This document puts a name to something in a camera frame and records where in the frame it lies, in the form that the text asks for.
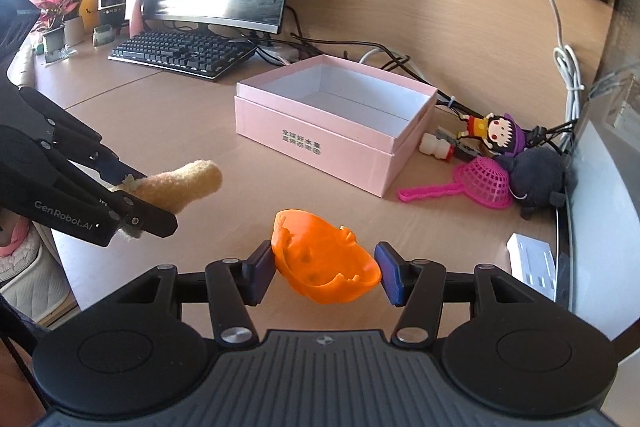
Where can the white red small bottle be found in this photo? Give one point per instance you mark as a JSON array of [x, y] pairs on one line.
[[441, 149]]

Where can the glass computer case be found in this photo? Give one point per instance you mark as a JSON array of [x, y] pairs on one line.
[[598, 229]]

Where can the black plush toy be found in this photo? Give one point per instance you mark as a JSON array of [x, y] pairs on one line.
[[537, 179]]

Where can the purple cartoon girl figure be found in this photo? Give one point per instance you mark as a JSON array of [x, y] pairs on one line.
[[500, 134]]

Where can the black keyboard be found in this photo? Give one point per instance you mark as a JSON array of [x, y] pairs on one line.
[[206, 56]]

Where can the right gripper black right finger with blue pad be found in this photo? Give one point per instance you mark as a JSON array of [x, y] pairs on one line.
[[421, 288]]

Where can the small green framed stand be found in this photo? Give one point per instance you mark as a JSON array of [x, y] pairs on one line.
[[55, 48]]

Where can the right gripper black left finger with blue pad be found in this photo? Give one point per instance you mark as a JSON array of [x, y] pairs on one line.
[[227, 287]]

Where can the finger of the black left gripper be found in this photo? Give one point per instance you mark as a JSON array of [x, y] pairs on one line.
[[40, 184], [77, 142]]

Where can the black toy block bar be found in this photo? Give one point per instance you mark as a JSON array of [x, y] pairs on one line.
[[461, 149]]

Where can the yellow plush toy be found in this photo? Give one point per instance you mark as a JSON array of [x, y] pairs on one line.
[[174, 190]]

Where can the white power adapter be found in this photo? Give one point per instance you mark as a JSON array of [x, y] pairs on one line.
[[533, 264]]

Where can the pink plastic strainer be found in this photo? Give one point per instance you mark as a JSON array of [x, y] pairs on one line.
[[482, 180]]

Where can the pink cardboard box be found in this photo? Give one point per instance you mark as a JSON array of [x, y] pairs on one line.
[[355, 122]]

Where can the orange plastic pumpkin shell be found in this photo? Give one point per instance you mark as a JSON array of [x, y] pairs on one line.
[[321, 262]]

